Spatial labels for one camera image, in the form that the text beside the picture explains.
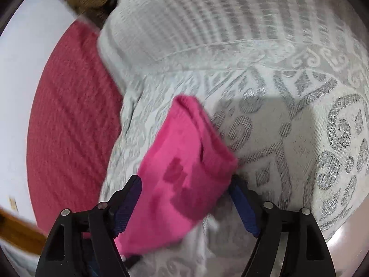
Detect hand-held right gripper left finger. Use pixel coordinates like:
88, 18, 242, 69
35, 175, 142, 277

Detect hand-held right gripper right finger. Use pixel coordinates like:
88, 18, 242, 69
229, 175, 336, 277

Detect pink pants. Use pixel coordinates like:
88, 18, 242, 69
114, 94, 239, 258

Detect dark red textured blanket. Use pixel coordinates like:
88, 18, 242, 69
26, 21, 124, 234

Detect grey patterned bedspread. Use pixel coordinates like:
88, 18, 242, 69
96, 0, 369, 277

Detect wooden door frame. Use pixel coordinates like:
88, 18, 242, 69
0, 206, 48, 257

